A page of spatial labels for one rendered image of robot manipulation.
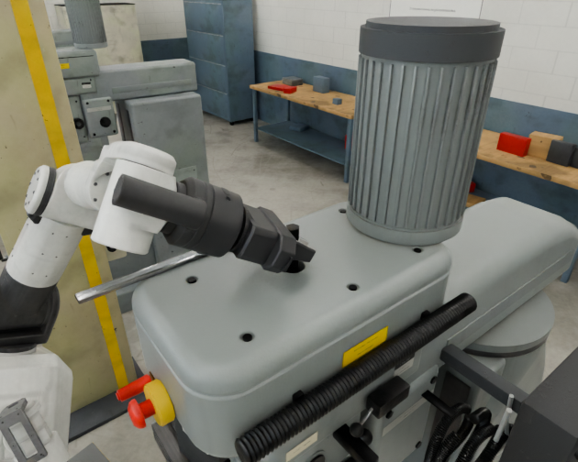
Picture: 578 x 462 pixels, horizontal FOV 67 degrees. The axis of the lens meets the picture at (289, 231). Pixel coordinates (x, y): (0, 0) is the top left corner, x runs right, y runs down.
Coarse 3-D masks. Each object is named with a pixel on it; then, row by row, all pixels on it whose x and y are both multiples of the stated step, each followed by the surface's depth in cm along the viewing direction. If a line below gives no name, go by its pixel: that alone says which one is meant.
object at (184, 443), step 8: (176, 424) 135; (176, 432) 138; (184, 432) 132; (184, 440) 136; (184, 448) 139; (192, 448) 134; (192, 456) 137; (200, 456) 132; (208, 456) 127; (216, 456) 123
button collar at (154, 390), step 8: (152, 384) 59; (160, 384) 59; (144, 392) 61; (152, 392) 58; (160, 392) 58; (152, 400) 57; (160, 400) 57; (168, 400) 58; (160, 408) 57; (168, 408) 57; (160, 416) 57; (168, 416) 58; (160, 424) 59
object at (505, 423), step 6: (510, 396) 73; (510, 402) 74; (510, 408) 71; (504, 414) 72; (510, 414) 71; (504, 420) 73; (498, 426) 75; (504, 426) 74; (498, 432) 75; (498, 438) 76; (504, 444) 84
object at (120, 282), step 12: (192, 252) 67; (156, 264) 64; (168, 264) 64; (180, 264) 65; (132, 276) 62; (144, 276) 62; (96, 288) 59; (108, 288) 59; (120, 288) 60; (84, 300) 58
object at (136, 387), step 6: (144, 378) 70; (132, 384) 69; (138, 384) 69; (144, 384) 69; (120, 390) 68; (126, 390) 68; (132, 390) 68; (138, 390) 68; (120, 396) 67; (126, 396) 68; (132, 396) 68
